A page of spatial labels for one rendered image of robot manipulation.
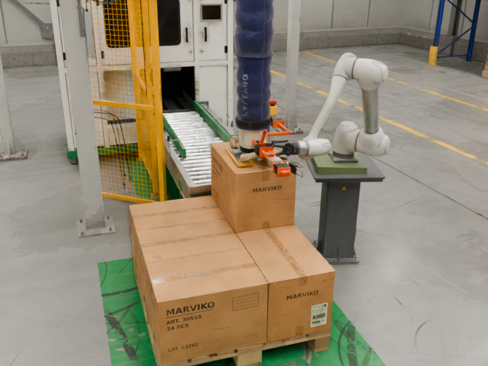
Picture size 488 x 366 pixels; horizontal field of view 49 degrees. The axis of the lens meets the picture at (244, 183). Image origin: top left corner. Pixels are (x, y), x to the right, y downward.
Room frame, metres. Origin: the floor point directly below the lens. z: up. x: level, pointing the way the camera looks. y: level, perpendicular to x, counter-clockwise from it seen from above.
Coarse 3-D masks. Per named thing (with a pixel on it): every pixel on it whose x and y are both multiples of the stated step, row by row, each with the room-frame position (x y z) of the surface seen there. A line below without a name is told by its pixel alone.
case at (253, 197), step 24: (216, 144) 3.54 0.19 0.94; (216, 168) 3.40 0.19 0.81; (240, 168) 3.07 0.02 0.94; (264, 168) 3.07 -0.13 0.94; (216, 192) 3.40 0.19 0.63; (240, 192) 2.99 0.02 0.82; (264, 192) 3.04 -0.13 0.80; (288, 192) 3.09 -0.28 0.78; (240, 216) 2.99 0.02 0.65; (264, 216) 3.04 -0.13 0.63; (288, 216) 3.09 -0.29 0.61
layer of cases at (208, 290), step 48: (144, 240) 2.87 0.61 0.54; (192, 240) 2.88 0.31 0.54; (240, 240) 2.90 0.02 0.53; (288, 240) 2.89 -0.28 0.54; (144, 288) 2.78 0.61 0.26; (192, 288) 2.36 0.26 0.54; (240, 288) 2.38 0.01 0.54; (288, 288) 2.46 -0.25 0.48; (192, 336) 2.29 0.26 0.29; (240, 336) 2.38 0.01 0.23; (288, 336) 2.47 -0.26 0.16
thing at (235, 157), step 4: (228, 148) 3.38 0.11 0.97; (236, 148) 3.31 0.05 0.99; (228, 152) 3.32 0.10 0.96; (232, 152) 3.28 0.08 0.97; (232, 156) 3.23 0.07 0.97; (236, 156) 3.21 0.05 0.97; (236, 160) 3.14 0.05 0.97; (240, 160) 3.13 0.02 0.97; (248, 160) 3.13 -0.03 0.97; (236, 164) 3.11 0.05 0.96; (240, 164) 3.09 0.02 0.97; (244, 164) 3.09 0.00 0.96; (248, 164) 3.10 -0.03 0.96; (252, 164) 3.10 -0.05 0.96
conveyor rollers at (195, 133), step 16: (192, 112) 5.81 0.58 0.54; (176, 128) 5.21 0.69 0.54; (192, 128) 5.19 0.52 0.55; (208, 128) 5.22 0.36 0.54; (192, 144) 4.71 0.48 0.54; (208, 144) 4.75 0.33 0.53; (192, 160) 4.26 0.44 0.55; (208, 160) 4.29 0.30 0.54; (192, 176) 3.89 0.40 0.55; (208, 176) 3.92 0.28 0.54
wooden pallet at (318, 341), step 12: (144, 300) 2.82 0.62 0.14; (144, 312) 2.87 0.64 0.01; (300, 336) 2.49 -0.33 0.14; (312, 336) 2.51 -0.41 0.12; (324, 336) 2.53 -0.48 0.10; (156, 348) 2.37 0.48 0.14; (252, 348) 2.40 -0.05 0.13; (264, 348) 2.42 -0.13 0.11; (312, 348) 2.54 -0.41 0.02; (324, 348) 2.54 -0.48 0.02; (156, 360) 2.41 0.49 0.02; (192, 360) 2.29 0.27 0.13; (204, 360) 2.31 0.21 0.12; (240, 360) 2.37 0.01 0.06; (252, 360) 2.40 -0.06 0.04
